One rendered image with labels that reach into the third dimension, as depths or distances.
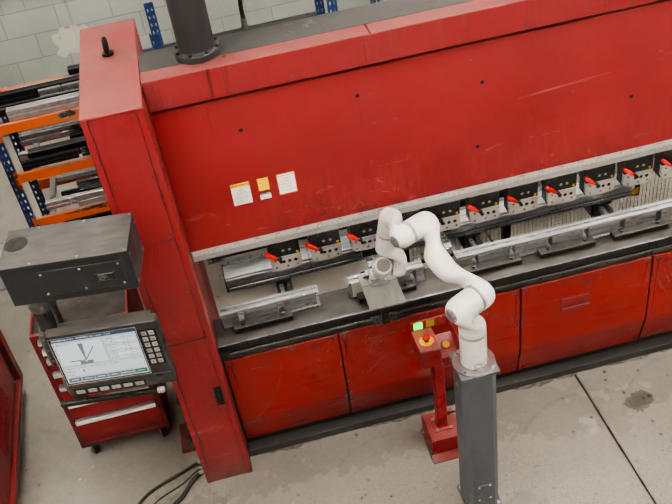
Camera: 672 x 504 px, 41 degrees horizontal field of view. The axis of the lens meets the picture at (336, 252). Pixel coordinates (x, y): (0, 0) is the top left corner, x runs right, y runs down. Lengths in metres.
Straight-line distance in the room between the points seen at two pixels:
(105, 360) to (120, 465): 1.61
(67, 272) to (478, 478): 2.22
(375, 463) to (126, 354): 1.75
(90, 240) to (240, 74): 0.91
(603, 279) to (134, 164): 2.53
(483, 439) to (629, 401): 1.20
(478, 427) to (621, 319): 1.30
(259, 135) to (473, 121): 0.98
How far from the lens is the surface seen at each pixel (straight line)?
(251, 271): 4.71
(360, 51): 3.83
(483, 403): 4.16
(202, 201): 4.08
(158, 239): 3.93
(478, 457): 4.44
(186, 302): 4.16
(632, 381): 5.38
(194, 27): 3.75
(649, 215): 4.98
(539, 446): 5.04
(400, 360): 4.82
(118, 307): 4.74
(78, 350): 3.79
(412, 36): 3.86
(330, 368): 4.74
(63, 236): 3.63
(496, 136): 4.26
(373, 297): 4.40
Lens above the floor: 3.97
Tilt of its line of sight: 39 degrees down
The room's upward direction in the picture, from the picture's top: 9 degrees counter-clockwise
